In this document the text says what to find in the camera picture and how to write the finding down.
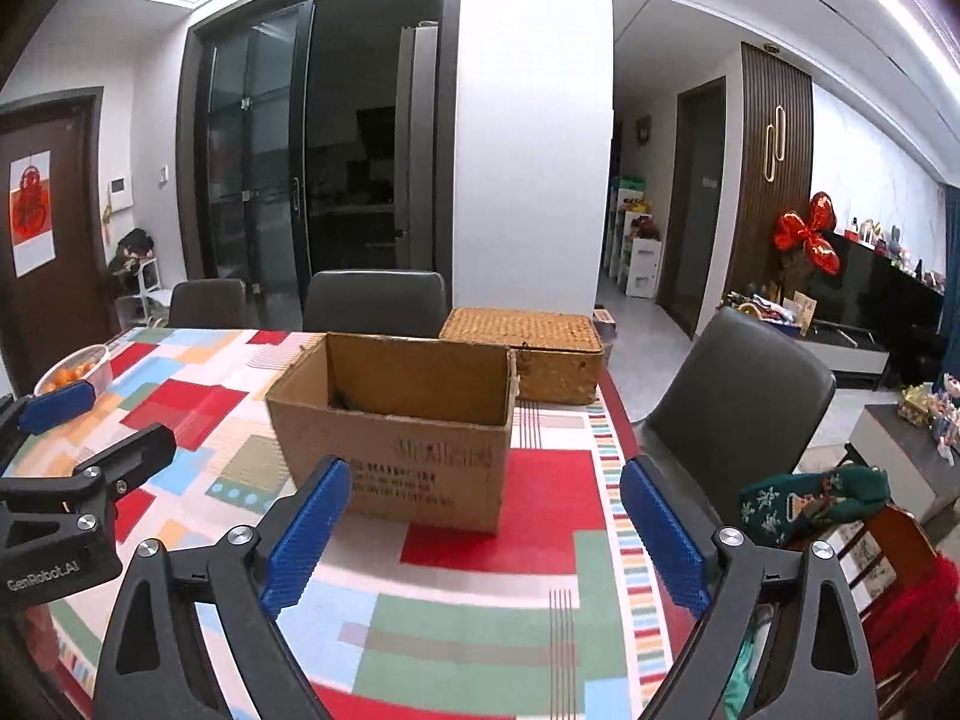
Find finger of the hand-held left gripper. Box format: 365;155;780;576
0;424;177;517
0;381;97;436

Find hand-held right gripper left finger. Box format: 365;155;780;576
90;456;352;720

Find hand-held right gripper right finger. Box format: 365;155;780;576
621;456;882;720

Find brown cardboard box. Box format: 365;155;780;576
265;331;518;536

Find pile of small oranges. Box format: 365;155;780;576
41;361;100;393

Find clear plastic bowl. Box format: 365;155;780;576
34;345;113;406

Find brown entrance door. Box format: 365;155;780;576
0;86;115;391

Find white shelf rack with toys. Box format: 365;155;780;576
107;229;179;331

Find green embroidered cloth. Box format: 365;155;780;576
739;465;893;548

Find teal cloth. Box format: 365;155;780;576
724;607;775;720

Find dark grey leather chair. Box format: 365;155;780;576
641;307;837;533

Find narrow grey dining chair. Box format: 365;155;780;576
169;279;248;329

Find colourful patchwork tablecloth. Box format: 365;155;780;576
0;326;713;720

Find red white paper poster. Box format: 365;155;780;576
9;151;53;277

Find wooden chair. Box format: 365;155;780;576
814;502;960;706

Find grey coffee table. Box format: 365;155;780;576
851;403;960;526

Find wicker basket with lid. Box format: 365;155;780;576
439;306;605;406

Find wide grey dining chair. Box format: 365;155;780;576
304;270;449;338

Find pile of toys on floor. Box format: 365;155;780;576
720;281;820;337

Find red cloth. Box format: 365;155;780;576
862;540;960;661

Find white corridor shelf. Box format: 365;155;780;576
607;176;665;298

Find clutter on coffee table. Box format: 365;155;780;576
900;373;960;460

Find black tv cabinet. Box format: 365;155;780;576
795;232;946;391

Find dark glass sliding doors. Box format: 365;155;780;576
180;0;458;308

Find red bow balloon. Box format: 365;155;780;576
774;193;845;275

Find dark interior door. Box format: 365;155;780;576
660;79;727;335

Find row of cabinet trinkets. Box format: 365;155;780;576
847;216;947;287

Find blue curtain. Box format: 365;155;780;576
941;187;960;376

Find wood slat cabinet gold handle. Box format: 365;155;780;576
724;41;815;293

